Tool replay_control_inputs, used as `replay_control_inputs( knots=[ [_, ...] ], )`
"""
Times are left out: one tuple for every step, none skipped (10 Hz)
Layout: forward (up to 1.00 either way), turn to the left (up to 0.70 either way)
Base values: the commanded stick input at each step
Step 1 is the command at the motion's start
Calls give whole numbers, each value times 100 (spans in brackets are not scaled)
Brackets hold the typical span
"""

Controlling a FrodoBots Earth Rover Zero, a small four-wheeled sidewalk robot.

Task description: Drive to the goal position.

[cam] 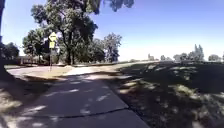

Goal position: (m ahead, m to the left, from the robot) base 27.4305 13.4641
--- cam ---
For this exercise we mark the round leafy tree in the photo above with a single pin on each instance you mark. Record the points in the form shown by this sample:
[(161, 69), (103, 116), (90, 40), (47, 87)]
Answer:
[(33, 43)]

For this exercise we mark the grey concrete pavement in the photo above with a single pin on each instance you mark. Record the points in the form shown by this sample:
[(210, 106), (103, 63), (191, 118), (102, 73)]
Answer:
[(83, 100)]

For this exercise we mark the small leafy tree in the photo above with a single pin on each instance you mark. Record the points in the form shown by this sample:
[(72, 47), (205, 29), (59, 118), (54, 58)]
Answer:
[(112, 46)]

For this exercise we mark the yellow sign on pole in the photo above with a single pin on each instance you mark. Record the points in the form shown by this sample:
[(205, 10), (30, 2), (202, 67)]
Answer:
[(52, 36)]

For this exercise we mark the shaded grass lawn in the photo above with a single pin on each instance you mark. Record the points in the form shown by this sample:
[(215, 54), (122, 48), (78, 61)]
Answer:
[(173, 100)]

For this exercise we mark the dry grass strip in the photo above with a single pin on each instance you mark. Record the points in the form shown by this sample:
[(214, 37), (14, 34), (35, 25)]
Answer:
[(50, 73)]

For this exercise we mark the large dark tree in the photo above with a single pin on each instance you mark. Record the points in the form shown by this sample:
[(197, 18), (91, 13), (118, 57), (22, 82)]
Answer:
[(71, 33)]

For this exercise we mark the grey asphalt road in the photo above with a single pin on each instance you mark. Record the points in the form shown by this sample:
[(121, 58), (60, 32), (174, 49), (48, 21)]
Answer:
[(23, 71)]

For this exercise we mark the dark tree trunk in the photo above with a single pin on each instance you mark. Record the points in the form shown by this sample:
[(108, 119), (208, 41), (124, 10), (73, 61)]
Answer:
[(2, 50)]

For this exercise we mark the distant row of trees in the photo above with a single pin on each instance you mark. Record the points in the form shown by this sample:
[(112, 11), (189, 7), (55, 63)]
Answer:
[(196, 55)]

